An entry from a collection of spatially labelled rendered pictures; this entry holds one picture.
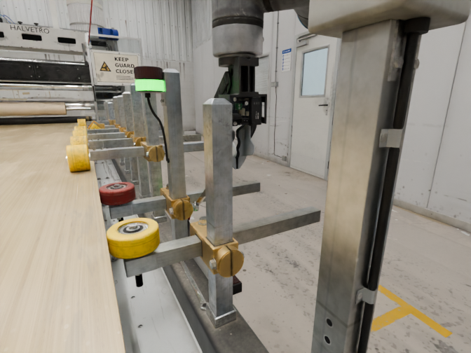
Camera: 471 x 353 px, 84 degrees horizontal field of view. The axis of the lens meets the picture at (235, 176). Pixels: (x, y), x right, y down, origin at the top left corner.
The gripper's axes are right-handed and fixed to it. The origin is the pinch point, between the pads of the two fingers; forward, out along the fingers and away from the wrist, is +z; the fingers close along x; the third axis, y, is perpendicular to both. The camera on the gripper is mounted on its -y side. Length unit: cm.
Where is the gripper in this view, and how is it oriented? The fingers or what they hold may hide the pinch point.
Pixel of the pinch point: (235, 162)
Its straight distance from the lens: 56.0
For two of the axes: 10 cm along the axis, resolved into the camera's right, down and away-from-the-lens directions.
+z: 0.1, 9.5, 3.1
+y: 3.5, 2.8, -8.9
